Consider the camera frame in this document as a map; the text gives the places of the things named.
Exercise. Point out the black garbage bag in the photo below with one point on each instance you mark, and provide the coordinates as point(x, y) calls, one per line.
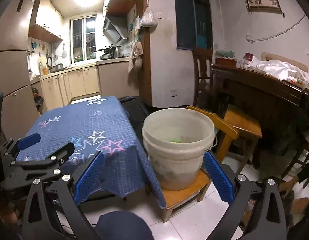
point(137, 112)

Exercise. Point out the kitchen window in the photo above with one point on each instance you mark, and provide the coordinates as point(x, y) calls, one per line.
point(83, 39)

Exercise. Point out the beige refrigerator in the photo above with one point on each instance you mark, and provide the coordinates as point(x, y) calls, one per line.
point(19, 111)

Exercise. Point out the hanging cloth bag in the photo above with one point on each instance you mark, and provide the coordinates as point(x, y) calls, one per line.
point(135, 61)

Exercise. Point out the white cloth on table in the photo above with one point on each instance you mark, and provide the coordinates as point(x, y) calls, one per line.
point(277, 69)

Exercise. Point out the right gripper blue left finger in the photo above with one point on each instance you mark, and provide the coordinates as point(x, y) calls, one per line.
point(40, 218)

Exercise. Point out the long green box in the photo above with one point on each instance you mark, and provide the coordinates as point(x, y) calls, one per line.
point(175, 141)

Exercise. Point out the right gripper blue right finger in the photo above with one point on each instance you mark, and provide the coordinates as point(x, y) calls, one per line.
point(259, 202)

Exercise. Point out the dark wooden dining table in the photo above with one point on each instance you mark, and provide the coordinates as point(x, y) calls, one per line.
point(276, 105)

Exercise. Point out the dark wooden chair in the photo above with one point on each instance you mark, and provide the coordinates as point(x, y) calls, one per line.
point(203, 59)

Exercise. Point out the white plastic bucket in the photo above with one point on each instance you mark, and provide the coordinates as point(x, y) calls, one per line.
point(177, 165)

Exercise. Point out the range hood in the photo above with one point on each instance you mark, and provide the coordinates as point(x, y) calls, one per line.
point(115, 28)

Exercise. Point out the blue star tablecloth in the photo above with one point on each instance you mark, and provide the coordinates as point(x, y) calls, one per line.
point(96, 125)

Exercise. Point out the beige kitchen cabinets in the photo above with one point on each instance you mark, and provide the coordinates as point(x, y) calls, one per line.
point(104, 78)

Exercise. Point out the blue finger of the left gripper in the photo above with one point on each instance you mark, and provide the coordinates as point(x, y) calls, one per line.
point(59, 157)
point(20, 144)

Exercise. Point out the wooden stool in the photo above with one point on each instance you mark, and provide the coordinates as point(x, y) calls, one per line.
point(245, 148)

